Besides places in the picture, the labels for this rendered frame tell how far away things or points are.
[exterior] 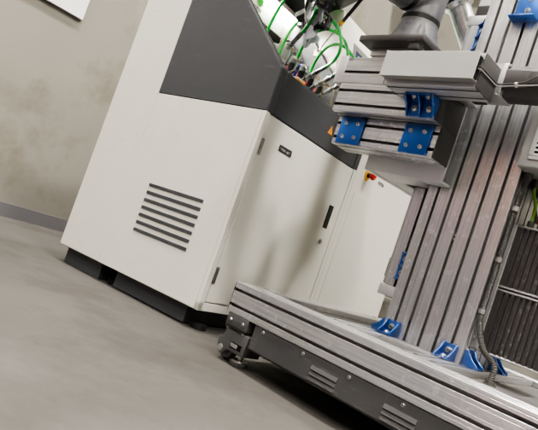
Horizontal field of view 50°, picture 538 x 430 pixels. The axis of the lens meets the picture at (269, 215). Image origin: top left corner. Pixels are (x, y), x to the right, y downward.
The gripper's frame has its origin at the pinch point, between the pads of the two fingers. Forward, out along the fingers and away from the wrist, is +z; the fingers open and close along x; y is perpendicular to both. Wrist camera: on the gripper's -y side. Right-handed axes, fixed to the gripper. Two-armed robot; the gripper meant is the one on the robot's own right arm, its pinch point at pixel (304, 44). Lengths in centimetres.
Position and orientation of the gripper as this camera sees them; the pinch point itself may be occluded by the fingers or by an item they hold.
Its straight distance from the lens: 248.5
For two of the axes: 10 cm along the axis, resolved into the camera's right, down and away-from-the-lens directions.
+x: 5.6, 2.3, 7.9
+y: 7.6, 2.4, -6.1
